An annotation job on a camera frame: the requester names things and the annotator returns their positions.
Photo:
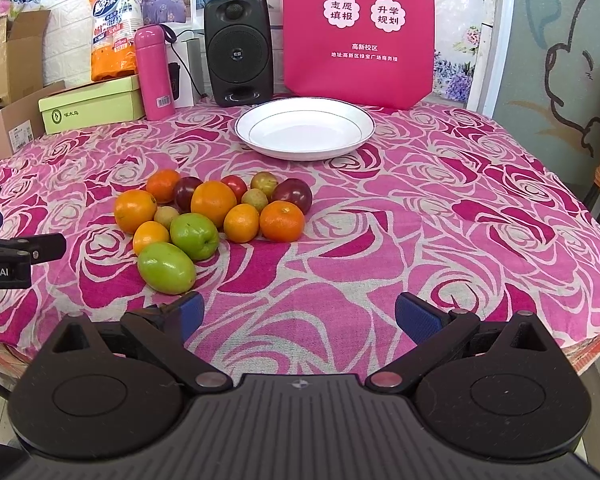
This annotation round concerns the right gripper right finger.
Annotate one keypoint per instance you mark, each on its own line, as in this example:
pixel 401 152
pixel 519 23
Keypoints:
pixel 439 337

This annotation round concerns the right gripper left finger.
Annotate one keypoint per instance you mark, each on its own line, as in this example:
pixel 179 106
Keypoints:
pixel 158 335

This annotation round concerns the oval green fruit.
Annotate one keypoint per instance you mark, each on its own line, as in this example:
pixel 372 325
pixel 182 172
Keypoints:
pixel 166 268

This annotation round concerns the small yellow orange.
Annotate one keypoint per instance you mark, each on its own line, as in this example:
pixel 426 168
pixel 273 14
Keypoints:
pixel 148 233

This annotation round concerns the round green apple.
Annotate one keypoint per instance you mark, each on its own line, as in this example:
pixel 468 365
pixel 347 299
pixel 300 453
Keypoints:
pixel 196 235

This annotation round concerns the small green-brown fruit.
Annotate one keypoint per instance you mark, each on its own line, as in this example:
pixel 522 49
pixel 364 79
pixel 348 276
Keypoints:
pixel 165 215

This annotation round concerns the large orange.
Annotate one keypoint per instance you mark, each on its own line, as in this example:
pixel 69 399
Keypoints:
pixel 133 208

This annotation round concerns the small orange front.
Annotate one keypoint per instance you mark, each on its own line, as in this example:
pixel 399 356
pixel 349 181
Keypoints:
pixel 241 224

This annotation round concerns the big orange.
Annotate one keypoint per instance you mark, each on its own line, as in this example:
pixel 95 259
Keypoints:
pixel 213 199

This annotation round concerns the dark red plum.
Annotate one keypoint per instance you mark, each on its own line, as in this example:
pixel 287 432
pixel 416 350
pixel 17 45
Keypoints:
pixel 294 191
pixel 183 192

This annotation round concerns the tangerine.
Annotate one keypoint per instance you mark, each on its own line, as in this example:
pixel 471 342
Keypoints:
pixel 282 221
pixel 162 185

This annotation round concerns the small yellowish fruit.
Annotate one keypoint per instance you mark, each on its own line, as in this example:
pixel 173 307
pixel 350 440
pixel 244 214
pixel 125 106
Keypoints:
pixel 256 198

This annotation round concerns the small red plum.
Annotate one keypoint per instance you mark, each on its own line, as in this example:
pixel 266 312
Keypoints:
pixel 237 185

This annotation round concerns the yellow-red plum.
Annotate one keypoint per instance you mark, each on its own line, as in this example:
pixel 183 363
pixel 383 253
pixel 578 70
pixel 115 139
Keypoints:
pixel 265 182

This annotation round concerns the brown cardboard box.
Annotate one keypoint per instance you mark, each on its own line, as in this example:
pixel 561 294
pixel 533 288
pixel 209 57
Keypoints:
pixel 21 80

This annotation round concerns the light green box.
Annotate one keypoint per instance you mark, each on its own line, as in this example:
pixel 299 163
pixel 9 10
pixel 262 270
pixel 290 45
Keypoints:
pixel 95 104

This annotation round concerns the pink thermos bottle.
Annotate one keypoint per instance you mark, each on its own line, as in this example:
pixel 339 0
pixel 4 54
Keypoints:
pixel 153 72

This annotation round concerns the white box behind thermos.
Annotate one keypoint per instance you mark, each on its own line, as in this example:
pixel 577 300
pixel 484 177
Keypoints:
pixel 185 71

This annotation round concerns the white round plate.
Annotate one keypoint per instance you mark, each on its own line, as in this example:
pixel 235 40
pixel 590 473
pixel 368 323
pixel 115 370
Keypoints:
pixel 305 129

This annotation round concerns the pink tote bag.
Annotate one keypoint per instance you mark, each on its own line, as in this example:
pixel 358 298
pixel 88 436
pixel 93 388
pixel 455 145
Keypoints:
pixel 370 52

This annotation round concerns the black speaker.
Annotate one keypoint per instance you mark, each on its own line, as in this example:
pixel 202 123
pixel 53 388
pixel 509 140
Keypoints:
pixel 239 51

